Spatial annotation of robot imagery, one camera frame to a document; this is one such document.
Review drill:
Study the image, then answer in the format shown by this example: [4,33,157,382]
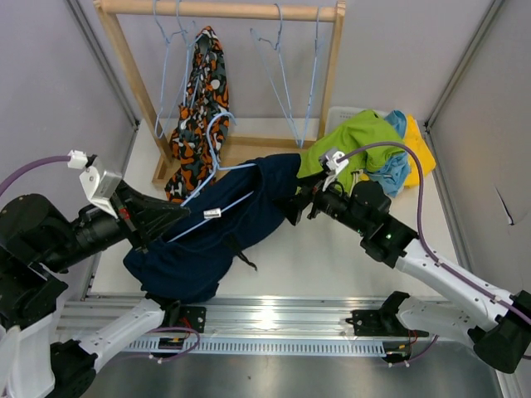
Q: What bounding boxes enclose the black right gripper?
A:
[272,170,368,235]

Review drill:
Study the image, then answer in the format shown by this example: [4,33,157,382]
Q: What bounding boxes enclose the light blue shorts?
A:
[366,109,411,197]

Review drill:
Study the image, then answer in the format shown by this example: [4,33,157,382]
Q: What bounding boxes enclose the yellow shorts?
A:
[386,110,436,177]

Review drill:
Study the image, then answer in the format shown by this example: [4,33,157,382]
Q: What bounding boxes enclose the blue hanger of yellow shorts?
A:
[152,0,183,126]

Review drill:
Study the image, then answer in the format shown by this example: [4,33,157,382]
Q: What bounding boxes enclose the blue hanger of green shorts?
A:
[250,3,304,148]

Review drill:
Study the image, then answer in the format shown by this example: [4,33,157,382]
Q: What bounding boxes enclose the aluminium mounting rail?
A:
[56,296,509,357]

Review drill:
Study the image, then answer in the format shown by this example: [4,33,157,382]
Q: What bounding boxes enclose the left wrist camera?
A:
[67,150,122,219]

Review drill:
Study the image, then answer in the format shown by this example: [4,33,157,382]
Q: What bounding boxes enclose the lime green shorts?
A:
[297,109,404,187]

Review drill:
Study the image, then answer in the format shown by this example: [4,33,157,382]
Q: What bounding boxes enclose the blue hanger of camouflage shorts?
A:
[176,1,199,105]

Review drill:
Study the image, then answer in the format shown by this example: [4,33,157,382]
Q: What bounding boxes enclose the blue hanger of navy shorts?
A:
[168,111,255,243]

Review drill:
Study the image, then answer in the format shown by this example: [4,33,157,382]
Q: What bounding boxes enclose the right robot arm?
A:
[275,174,530,374]

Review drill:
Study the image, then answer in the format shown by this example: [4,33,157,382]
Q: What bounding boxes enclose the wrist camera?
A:
[319,147,348,192]
[67,150,122,219]

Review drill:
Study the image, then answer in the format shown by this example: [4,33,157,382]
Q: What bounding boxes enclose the wooden clothes rack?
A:
[94,1,346,190]

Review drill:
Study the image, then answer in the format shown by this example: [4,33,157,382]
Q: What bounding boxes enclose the white plastic basket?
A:
[324,106,363,134]

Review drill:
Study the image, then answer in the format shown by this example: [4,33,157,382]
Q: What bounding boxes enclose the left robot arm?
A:
[1,182,189,397]

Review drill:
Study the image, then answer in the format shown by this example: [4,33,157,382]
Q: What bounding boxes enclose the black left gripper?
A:
[42,177,191,270]

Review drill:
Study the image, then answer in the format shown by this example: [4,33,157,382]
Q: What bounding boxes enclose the navy blue shorts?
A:
[123,153,301,303]

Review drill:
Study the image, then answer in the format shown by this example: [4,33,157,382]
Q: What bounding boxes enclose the orange camouflage shorts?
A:
[164,26,230,203]

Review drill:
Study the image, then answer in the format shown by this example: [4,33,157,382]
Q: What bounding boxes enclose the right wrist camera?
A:
[319,147,348,192]

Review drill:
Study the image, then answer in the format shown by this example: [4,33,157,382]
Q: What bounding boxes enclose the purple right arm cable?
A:
[338,142,531,328]

